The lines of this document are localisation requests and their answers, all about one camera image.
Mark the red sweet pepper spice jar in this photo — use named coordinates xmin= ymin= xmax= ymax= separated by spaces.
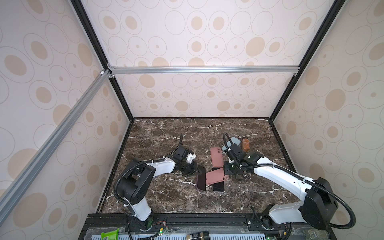
xmin=242 ymin=137 xmax=250 ymax=153

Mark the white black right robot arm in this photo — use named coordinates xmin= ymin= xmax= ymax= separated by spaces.
xmin=224 ymin=148 xmax=338 ymax=230

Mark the pink phone case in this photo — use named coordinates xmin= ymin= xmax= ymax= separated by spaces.
xmin=210 ymin=147 xmax=224 ymax=168
xmin=206 ymin=168 xmax=229 ymax=185

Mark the black corner frame post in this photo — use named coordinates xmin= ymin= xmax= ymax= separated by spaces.
xmin=70 ymin=0 xmax=135 ymax=122
xmin=270 ymin=0 xmax=347 ymax=123

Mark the horizontal aluminium rail back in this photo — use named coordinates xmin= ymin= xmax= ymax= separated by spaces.
xmin=110 ymin=66 xmax=300 ymax=75

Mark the dark bottle at front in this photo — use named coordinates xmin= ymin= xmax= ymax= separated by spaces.
xmin=186 ymin=231 xmax=210 ymax=240

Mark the diagonal aluminium rail left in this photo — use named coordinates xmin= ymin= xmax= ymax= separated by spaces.
xmin=1 ymin=70 xmax=111 ymax=224

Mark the black corner frame post right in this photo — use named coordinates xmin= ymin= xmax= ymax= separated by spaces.
xmin=270 ymin=0 xmax=347 ymax=123

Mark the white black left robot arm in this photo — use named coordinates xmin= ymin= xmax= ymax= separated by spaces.
xmin=113 ymin=156 xmax=198 ymax=222

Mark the light blue cased phone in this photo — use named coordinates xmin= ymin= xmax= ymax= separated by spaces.
xmin=222 ymin=137 xmax=242 ymax=152

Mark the green packet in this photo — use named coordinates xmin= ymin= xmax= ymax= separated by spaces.
xmin=101 ymin=228 xmax=120 ymax=240

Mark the phone with black screen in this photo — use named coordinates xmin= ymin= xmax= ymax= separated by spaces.
xmin=212 ymin=182 xmax=225 ymax=192

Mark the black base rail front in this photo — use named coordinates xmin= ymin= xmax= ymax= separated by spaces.
xmin=79 ymin=213 xmax=336 ymax=240

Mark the black corner frame post left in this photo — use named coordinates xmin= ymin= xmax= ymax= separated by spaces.
xmin=70 ymin=0 xmax=135 ymax=122

